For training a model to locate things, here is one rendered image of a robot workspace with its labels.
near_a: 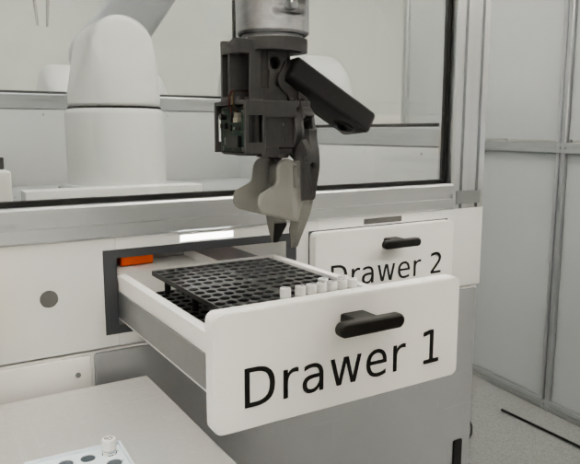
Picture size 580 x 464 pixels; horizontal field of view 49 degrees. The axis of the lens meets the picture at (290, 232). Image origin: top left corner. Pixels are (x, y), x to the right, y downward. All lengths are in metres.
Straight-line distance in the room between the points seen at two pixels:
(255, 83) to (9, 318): 0.42
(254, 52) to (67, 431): 0.45
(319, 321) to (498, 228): 2.28
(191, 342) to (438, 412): 0.70
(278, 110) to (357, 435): 0.67
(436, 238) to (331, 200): 0.22
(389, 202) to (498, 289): 1.84
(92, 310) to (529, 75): 2.17
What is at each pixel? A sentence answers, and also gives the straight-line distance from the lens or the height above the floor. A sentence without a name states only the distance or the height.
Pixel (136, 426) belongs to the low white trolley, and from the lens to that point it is 0.76.
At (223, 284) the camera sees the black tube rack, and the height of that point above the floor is 0.90.
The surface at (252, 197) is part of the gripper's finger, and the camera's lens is 0.70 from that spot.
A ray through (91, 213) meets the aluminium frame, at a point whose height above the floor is 0.98.
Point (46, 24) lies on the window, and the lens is 0.86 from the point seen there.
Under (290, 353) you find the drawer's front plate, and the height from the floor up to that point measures 0.88.
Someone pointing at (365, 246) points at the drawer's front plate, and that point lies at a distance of 1.03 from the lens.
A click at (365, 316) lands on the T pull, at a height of 0.91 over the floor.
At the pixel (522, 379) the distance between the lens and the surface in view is 2.87.
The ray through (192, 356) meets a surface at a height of 0.86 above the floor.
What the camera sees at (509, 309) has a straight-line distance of 2.85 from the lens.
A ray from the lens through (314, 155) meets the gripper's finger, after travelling 0.65.
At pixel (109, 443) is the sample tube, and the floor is 0.81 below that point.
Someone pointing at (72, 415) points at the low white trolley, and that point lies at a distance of 0.80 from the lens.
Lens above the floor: 1.08
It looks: 9 degrees down
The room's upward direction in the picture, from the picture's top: straight up
